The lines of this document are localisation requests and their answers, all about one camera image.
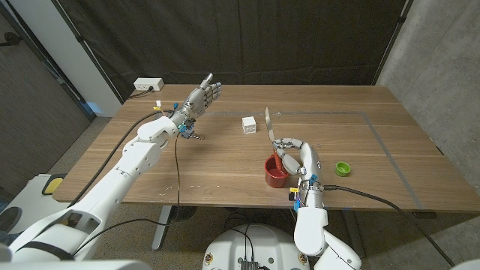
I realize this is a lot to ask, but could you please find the yellow foot pedal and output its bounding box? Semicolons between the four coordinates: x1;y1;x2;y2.
41;175;65;197

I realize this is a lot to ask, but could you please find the black backdrop stand pole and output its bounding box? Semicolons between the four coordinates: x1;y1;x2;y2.
50;0;125;105
371;0;415;86

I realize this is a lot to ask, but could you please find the thin black left wrist cable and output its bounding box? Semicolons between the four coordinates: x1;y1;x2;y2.
70;133;182;258

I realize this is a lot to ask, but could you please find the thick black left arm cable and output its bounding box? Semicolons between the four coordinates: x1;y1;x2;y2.
66;109;176;209

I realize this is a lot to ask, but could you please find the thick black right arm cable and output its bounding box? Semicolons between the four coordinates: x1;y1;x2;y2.
323;184;457;268

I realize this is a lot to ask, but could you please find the white block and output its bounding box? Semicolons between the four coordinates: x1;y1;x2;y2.
241;115;258;135

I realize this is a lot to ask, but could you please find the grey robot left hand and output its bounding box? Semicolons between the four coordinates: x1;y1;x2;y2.
174;73;223;133

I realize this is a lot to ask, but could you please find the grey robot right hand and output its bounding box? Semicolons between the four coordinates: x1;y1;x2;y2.
271;136;325;192

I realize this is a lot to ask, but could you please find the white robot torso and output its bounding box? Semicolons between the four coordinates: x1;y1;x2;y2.
202;223;311;270

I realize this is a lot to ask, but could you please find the black power strip cord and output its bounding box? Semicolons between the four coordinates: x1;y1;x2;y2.
128;86;155;100

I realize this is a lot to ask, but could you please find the red-handled table knife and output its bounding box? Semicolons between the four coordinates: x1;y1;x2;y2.
264;106;285;174

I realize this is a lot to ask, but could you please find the white power strip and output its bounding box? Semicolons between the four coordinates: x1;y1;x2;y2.
133;76;165;92

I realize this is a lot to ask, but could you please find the black backdrop curtain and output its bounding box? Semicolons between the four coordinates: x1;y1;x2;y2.
50;0;416;103

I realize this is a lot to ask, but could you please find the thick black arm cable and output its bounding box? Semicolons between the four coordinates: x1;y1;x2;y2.
323;184;457;268
66;109;176;209

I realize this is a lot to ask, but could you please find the red cup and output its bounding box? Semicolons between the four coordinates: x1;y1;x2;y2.
264;154;293;189

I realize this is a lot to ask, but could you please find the white floor platform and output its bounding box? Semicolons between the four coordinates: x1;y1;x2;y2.
0;172;91;241

